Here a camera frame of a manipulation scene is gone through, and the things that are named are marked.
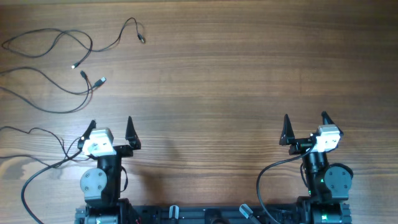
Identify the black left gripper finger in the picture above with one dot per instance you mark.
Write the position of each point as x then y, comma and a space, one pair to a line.
131, 136
86, 134

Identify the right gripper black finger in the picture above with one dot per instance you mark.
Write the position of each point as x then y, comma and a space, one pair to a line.
287, 136
327, 120

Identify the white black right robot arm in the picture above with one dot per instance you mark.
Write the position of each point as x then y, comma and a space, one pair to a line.
328, 184

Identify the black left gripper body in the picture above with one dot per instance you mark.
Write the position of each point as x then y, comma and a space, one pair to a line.
121, 149

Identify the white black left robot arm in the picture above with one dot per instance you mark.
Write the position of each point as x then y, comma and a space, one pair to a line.
102, 185

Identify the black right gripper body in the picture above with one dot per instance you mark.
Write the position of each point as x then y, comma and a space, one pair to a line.
301, 144

